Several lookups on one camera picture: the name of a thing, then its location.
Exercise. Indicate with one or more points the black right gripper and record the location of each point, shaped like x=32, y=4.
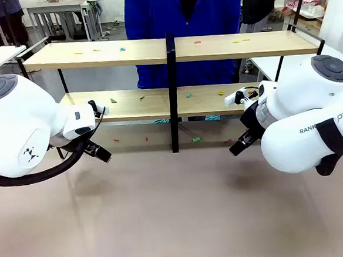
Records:
x=253, y=122

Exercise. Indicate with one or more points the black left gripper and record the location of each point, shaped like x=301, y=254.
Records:
x=69, y=146

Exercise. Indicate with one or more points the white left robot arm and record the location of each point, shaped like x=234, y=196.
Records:
x=18, y=121

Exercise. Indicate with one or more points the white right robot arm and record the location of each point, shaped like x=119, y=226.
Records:
x=298, y=96

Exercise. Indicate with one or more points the person in blue jacket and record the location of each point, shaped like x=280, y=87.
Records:
x=210, y=14

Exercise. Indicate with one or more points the wooden workbench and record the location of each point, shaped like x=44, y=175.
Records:
x=308, y=23

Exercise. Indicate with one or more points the pink and black hanging clothes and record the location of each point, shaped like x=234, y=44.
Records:
x=257, y=5

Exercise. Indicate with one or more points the grey metal table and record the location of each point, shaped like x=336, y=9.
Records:
x=54, y=8

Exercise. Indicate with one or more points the white plastic bag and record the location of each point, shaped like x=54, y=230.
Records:
x=313, y=9

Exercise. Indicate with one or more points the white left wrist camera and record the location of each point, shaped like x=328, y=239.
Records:
x=101, y=110

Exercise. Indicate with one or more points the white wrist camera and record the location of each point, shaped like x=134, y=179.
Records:
x=101, y=110
x=229, y=99

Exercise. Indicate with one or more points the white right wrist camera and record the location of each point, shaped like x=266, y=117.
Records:
x=229, y=99

